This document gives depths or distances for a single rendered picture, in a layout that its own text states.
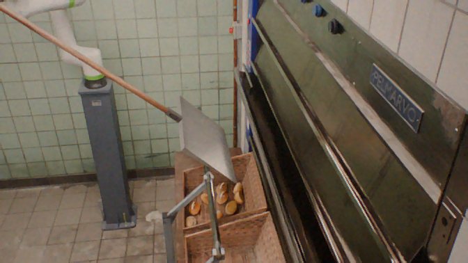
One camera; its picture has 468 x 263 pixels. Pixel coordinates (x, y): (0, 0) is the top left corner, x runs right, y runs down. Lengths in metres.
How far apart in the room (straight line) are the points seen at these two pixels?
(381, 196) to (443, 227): 0.24
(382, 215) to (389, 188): 0.07
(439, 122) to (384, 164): 0.26
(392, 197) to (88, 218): 3.02
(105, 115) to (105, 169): 0.45
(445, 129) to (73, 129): 3.33
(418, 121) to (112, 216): 2.92
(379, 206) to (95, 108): 2.29
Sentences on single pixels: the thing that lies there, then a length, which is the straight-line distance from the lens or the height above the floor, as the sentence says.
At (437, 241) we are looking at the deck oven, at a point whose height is 1.83.
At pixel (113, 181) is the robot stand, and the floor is 0.45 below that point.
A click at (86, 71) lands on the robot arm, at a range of 2.98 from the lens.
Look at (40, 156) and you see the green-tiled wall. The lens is 4.10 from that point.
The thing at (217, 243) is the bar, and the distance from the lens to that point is 1.77.
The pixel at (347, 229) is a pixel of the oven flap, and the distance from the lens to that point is 1.36.
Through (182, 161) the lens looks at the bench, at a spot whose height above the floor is 0.58.
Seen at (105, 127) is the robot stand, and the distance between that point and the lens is 3.11.
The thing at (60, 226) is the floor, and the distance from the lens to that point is 3.80.
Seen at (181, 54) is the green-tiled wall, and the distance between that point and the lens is 3.51.
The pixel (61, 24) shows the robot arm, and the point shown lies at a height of 1.61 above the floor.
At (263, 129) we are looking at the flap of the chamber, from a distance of 2.01.
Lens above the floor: 2.45
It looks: 31 degrees down
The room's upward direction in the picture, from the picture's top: straight up
